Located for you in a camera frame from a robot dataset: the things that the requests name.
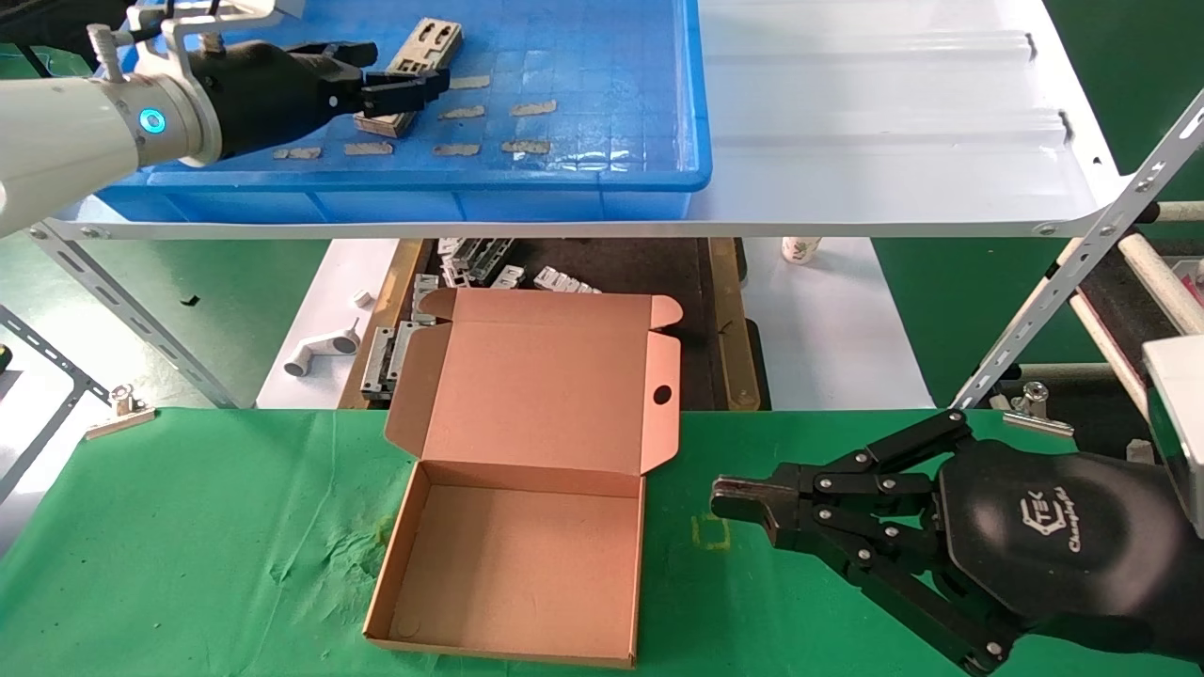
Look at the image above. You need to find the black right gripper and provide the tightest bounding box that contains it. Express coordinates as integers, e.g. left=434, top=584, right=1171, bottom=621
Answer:
left=767, top=440, right=1204, bottom=674

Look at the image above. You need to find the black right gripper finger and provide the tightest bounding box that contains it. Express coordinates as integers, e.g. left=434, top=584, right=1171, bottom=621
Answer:
left=710, top=409, right=974, bottom=515

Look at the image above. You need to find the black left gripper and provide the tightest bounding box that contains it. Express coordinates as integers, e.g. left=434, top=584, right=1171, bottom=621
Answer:
left=188, top=39, right=451, bottom=161

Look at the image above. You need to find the blue plastic tray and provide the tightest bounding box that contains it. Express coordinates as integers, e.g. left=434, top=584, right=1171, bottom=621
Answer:
left=94, top=0, right=711, bottom=224

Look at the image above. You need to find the brown cardboard box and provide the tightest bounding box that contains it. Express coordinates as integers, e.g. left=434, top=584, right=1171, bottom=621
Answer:
left=364, top=287, right=683, bottom=669

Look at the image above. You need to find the black tray with brass rim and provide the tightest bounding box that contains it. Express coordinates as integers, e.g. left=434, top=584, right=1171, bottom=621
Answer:
left=339, top=238, right=765, bottom=412

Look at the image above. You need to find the silver metal spring clamp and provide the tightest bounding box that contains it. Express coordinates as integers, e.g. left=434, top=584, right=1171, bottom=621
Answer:
left=85, top=384, right=156, bottom=441
left=1002, top=381, right=1075, bottom=438

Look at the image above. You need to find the white plastic pipe fitting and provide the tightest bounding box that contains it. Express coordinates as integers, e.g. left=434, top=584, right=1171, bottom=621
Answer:
left=282, top=320, right=361, bottom=379

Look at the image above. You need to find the black stool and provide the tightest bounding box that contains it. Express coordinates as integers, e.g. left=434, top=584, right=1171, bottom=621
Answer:
left=0, top=0, right=133, bottom=81

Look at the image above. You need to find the perforated steel shelf strut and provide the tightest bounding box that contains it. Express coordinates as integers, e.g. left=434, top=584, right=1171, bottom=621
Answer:
left=950, top=89, right=1204, bottom=410
left=28, top=221, right=241, bottom=410
left=0, top=306, right=112, bottom=504

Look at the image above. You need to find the black rack panel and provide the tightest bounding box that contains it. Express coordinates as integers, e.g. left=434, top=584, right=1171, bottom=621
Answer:
left=1077, top=235, right=1204, bottom=377

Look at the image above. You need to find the white metal shelf board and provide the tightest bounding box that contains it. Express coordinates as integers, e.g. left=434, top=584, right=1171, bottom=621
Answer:
left=28, top=0, right=1125, bottom=239

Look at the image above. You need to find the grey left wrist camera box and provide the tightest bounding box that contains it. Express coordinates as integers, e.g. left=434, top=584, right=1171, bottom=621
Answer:
left=87, top=0, right=307, bottom=81

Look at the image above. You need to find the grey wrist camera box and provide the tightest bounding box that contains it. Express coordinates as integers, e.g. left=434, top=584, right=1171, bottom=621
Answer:
left=1143, top=334, right=1204, bottom=537
left=87, top=0, right=307, bottom=81

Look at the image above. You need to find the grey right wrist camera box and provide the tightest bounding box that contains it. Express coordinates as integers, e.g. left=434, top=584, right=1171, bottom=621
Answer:
left=1143, top=334, right=1204, bottom=537

